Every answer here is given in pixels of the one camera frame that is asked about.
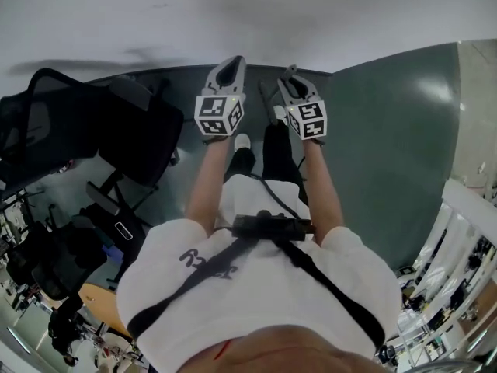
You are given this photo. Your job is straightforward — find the red neck cord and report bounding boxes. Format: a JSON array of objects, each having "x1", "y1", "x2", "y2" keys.
[{"x1": 213, "y1": 339, "x2": 233, "y2": 361}]

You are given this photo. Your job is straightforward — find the person's left forearm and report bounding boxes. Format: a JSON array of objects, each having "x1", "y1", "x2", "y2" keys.
[{"x1": 185, "y1": 137, "x2": 231, "y2": 237}]

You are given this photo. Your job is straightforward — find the round wooden table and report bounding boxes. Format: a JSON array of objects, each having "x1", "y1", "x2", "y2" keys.
[{"x1": 77, "y1": 281, "x2": 135, "y2": 340}]

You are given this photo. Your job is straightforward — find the black trousers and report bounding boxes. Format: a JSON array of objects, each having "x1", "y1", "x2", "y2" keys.
[{"x1": 224, "y1": 123, "x2": 310, "y2": 206}]

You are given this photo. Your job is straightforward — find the white railing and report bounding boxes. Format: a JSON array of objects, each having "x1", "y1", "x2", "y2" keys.
[{"x1": 395, "y1": 176, "x2": 497, "y2": 364}]

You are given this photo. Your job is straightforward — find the white t-shirt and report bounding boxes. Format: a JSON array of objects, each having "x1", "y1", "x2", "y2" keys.
[{"x1": 115, "y1": 173, "x2": 403, "y2": 373}]

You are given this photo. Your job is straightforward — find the black office chair grey armrests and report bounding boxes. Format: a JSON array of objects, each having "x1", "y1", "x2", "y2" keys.
[{"x1": 83, "y1": 74, "x2": 186, "y2": 219}]

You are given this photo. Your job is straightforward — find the black cable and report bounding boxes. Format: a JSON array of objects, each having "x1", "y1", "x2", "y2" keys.
[{"x1": 250, "y1": 172, "x2": 301, "y2": 220}]

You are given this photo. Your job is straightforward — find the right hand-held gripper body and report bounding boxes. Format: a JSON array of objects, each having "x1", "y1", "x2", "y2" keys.
[{"x1": 280, "y1": 89, "x2": 329, "y2": 141}]

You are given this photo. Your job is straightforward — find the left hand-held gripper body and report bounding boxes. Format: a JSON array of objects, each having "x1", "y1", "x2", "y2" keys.
[{"x1": 193, "y1": 83, "x2": 248, "y2": 136}]

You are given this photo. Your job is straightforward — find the black chest-mounted device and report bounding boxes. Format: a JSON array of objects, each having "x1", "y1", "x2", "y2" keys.
[{"x1": 231, "y1": 209, "x2": 312, "y2": 242}]

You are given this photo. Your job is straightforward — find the blue plastic box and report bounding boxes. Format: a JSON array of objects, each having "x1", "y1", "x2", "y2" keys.
[{"x1": 101, "y1": 244, "x2": 124, "y2": 264}]

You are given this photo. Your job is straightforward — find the black mesh office chair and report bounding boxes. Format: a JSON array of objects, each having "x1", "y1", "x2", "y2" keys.
[{"x1": 0, "y1": 67, "x2": 103, "y2": 200}]

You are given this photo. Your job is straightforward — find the person's right forearm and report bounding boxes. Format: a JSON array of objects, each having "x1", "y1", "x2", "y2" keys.
[{"x1": 301, "y1": 138, "x2": 345, "y2": 246}]

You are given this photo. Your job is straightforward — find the black padded office chair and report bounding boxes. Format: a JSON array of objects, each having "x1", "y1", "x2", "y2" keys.
[{"x1": 6, "y1": 203, "x2": 109, "y2": 367}]

